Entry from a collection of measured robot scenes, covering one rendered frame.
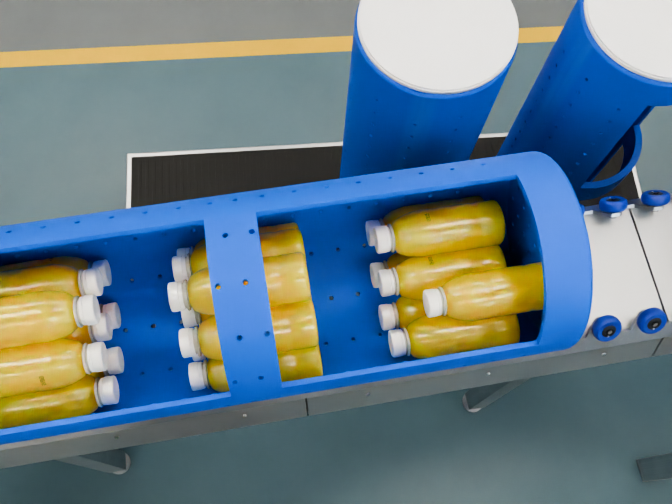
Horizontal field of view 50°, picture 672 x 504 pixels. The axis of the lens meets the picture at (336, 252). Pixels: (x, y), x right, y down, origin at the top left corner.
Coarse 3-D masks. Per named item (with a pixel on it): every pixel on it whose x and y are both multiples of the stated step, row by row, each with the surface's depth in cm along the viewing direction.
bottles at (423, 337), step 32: (288, 224) 107; (384, 224) 109; (64, 256) 105; (448, 256) 104; (480, 256) 104; (384, 288) 103; (416, 288) 103; (192, 320) 101; (384, 320) 108; (416, 320) 103; (448, 320) 102; (480, 320) 102; (512, 320) 102; (288, 352) 99; (416, 352) 102; (448, 352) 102; (96, 384) 98; (192, 384) 99; (224, 384) 98; (0, 416) 95; (32, 416) 96; (64, 416) 97
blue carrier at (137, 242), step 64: (256, 192) 96; (320, 192) 94; (384, 192) 93; (448, 192) 111; (512, 192) 112; (0, 256) 105; (128, 256) 109; (256, 256) 87; (320, 256) 114; (384, 256) 115; (512, 256) 116; (576, 256) 90; (128, 320) 112; (256, 320) 86; (320, 320) 113; (576, 320) 93; (128, 384) 107; (256, 384) 91; (320, 384) 94
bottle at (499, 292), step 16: (480, 272) 100; (496, 272) 99; (512, 272) 99; (528, 272) 99; (448, 288) 99; (464, 288) 98; (480, 288) 98; (496, 288) 98; (512, 288) 98; (528, 288) 98; (448, 304) 98; (464, 304) 98; (480, 304) 97; (496, 304) 98; (512, 304) 98; (528, 304) 99; (464, 320) 100
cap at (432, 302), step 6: (426, 294) 99; (432, 294) 99; (438, 294) 99; (426, 300) 100; (432, 300) 98; (438, 300) 98; (426, 306) 100; (432, 306) 98; (438, 306) 98; (426, 312) 101; (432, 312) 98; (438, 312) 99
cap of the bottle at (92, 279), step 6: (84, 270) 99; (90, 270) 99; (96, 270) 99; (84, 276) 98; (90, 276) 98; (96, 276) 98; (84, 282) 98; (90, 282) 98; (96, 282) 98; (102, 282) 101; (84, 288) 98; (90, 288) 98; (96, 288) 98; (102, 288) 101; (90, 294) 98; (96, 294) 99
